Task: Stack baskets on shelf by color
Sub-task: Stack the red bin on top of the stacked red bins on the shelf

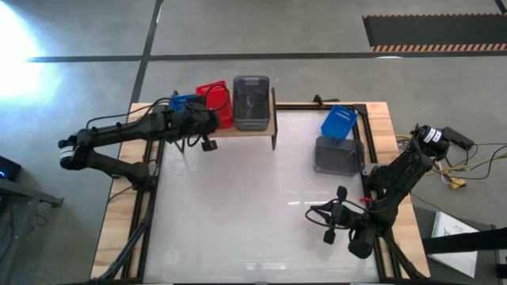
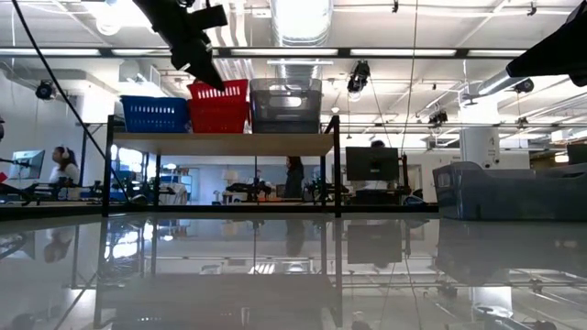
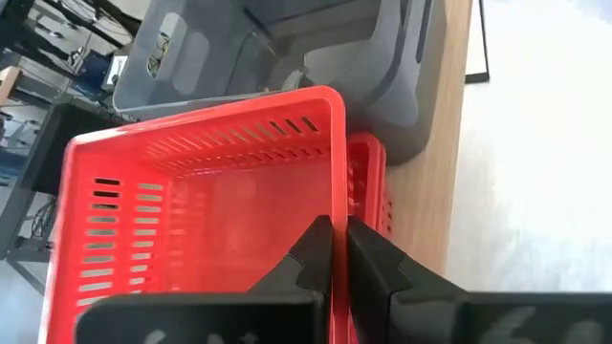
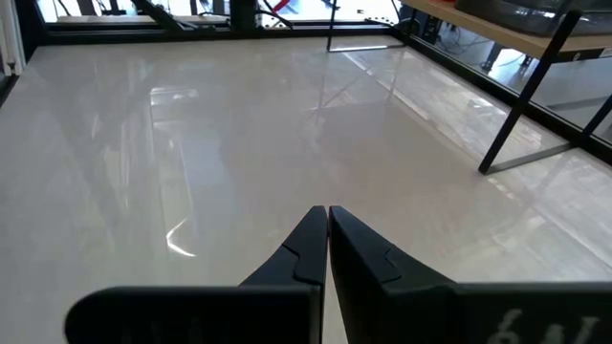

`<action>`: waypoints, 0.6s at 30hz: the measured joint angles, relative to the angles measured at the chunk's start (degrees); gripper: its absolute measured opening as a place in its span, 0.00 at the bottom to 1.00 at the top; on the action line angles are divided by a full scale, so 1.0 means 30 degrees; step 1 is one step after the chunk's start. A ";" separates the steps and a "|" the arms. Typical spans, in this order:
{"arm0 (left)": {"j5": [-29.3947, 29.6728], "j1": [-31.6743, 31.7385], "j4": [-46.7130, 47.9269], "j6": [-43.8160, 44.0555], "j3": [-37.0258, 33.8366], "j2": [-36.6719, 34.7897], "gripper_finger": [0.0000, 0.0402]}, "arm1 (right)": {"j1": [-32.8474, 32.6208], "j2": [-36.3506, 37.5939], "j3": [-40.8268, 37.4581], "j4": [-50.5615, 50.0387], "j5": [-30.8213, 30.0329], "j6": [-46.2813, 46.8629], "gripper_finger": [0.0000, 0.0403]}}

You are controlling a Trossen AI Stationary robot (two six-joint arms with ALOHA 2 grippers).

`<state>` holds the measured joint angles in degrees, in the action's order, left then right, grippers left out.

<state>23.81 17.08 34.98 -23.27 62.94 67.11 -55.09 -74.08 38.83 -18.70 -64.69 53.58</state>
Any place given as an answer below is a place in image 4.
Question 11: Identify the wooden shelf board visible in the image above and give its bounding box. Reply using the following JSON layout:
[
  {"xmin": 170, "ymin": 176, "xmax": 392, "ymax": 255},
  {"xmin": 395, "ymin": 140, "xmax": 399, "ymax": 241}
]
[{"xmin": 400, "ymin": 0, "xmax": 612, "ymax": 61}]

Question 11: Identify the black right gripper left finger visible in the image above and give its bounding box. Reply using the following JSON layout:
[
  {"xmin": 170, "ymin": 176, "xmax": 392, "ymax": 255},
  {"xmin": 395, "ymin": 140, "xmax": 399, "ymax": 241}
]
[{"xmin": 64, "ymin": 204, "xmax": 329, "ymax": 344}]

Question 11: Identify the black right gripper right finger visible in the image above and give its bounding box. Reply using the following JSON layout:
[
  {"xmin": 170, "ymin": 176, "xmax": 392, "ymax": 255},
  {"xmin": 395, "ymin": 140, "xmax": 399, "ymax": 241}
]
[{"xmin": 328, "ymin": 204, "xmax": 612, "ymax": 344}]

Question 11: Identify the transparent grey plastic basket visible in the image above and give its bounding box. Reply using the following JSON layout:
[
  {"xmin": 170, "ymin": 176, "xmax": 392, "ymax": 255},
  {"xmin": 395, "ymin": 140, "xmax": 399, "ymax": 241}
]
[{"xmin": 453, "ymin": 0, "xmax": 612, "ymax": 39}]

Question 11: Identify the black floor cable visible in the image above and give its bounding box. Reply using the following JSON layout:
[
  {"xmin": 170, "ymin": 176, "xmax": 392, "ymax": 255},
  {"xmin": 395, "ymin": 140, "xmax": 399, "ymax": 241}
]
[{"xmin": 431, "ymin": 27, "xmax": 485, "ymax": 64}]

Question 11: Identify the black diagonal frame strut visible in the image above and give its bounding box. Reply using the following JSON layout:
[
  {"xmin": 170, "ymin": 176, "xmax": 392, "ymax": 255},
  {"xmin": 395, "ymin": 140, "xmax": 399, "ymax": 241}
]
[{"xmin": 130, "ymin": 0, "xmax": 186, "ymax": 32}]

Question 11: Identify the white post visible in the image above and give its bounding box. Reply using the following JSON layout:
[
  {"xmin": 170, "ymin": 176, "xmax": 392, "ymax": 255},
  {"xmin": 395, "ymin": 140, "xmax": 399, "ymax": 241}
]
[{"xmin": 0, "ymin": 0, "xmax": 26, "ymax": 76}]

